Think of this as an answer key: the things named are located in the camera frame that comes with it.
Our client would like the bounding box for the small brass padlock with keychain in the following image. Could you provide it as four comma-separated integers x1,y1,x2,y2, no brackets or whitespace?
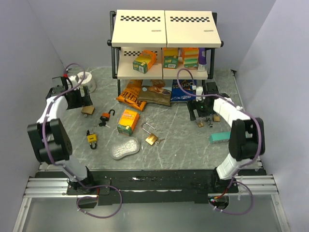
196,118,204,128

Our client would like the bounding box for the small brass padlock front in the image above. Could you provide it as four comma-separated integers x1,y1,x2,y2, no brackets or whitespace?
213,115,220,122

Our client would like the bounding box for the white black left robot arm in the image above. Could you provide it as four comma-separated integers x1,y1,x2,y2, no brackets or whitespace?
27,76,96,194

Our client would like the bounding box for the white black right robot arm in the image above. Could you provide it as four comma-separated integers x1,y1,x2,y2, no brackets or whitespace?
185,92,265,193

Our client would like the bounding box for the large brass padlock left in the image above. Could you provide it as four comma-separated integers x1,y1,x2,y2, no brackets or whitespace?
81,105,95,117

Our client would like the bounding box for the white tape roll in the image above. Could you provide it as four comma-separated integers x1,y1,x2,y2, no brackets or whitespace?
80,72,97,94

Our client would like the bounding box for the blue Doritos bag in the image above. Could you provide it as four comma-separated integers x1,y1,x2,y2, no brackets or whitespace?
170,80,197,102

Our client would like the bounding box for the teal rectangular box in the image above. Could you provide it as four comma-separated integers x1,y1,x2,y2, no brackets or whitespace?
209,132,230,144

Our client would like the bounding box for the orange black padlock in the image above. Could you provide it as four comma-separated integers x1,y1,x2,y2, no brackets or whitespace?
100,109,115,122

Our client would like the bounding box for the black keys bunch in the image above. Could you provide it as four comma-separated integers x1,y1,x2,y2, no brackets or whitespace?
98,121,110,128

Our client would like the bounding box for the yellow black padlock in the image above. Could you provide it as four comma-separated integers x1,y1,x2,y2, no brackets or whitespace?
86,130,98,150

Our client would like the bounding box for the purple white bottle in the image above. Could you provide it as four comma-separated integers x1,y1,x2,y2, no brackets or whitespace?
197,48,207,72

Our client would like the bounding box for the brown chip bag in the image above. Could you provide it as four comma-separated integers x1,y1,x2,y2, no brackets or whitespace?
138,79,173,106

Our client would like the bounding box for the stacked coloured sponges pack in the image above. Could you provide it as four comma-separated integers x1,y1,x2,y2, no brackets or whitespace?
181,47,199,69

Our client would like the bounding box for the orange Reese's bag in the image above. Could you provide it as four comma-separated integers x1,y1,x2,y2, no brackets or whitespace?
116,80,147,111

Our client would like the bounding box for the orange green box on table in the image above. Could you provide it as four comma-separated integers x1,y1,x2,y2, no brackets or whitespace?
117,109,140,136

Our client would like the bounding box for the brass padlock long shackle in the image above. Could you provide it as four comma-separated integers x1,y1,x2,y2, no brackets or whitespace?
141,122,158,145

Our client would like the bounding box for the green yellow box on shelf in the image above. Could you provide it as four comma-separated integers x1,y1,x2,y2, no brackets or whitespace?
162,47,179,69

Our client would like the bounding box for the orange green box on shelf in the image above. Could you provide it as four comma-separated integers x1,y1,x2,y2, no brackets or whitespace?
132,50,157,74

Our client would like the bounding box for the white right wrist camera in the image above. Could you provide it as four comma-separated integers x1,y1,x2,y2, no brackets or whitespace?
196,86,203,102

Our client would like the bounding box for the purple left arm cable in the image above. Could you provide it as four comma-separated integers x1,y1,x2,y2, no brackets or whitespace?
42,63,86,189

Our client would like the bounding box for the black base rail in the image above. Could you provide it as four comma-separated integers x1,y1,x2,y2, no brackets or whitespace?
67,169,239,205

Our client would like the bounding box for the black frame cream shelf rack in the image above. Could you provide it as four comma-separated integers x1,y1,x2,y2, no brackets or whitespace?
107,10,224,82

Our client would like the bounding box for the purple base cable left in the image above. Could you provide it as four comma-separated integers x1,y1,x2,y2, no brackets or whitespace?
76,185,123,219

